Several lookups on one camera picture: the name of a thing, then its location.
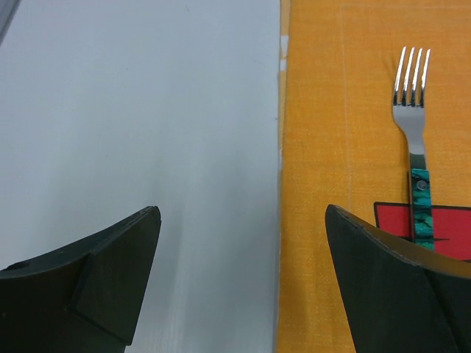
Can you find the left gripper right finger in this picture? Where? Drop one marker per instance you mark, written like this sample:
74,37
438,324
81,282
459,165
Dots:
398,296

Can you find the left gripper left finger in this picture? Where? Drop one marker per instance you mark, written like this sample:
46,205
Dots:
85,296

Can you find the orange Mickey Mouse placemat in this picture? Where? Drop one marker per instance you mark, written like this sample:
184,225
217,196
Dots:
341,145

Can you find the fork with green handle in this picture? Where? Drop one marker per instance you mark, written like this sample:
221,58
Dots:
408,111

